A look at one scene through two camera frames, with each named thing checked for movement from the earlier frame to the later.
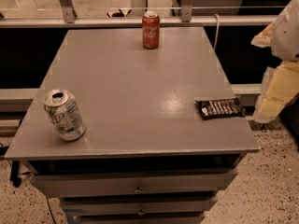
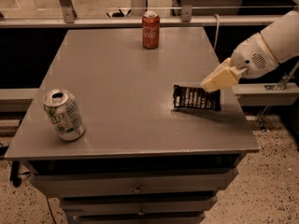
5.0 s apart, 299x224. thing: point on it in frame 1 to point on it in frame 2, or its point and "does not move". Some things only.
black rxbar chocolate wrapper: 220,107 to 196,98
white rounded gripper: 287,36 to 251,57
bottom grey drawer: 136,217 does not move
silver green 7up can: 64,112 does not move
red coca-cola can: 150,30 does not move
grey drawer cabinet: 145,157 does not move
